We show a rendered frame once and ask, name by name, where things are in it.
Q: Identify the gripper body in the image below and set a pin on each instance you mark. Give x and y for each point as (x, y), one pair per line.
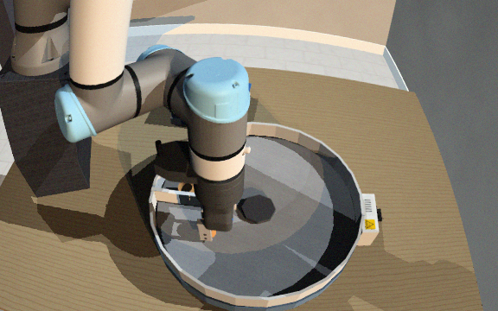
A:
(175, 161)

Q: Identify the blue open-top crate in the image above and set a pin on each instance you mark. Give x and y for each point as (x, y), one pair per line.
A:
(176, 120)

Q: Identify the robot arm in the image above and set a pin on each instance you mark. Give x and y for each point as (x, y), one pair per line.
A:
(104, 92)

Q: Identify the orange-bronze short metal sleeve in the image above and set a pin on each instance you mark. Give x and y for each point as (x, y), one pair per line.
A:
(186, 186)

